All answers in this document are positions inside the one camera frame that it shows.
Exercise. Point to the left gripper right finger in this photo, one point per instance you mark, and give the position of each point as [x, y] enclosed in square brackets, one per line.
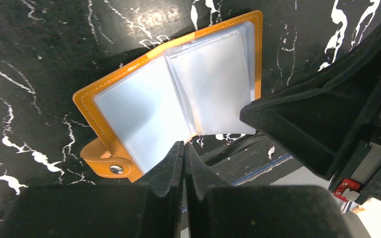
[217, 209]

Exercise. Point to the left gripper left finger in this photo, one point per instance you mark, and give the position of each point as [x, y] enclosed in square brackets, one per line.
[148, 208]

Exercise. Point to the orange card holder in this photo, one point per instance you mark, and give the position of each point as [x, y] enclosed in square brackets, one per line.
[194, 85]

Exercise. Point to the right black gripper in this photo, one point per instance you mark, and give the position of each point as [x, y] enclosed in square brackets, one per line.
[331, 122]

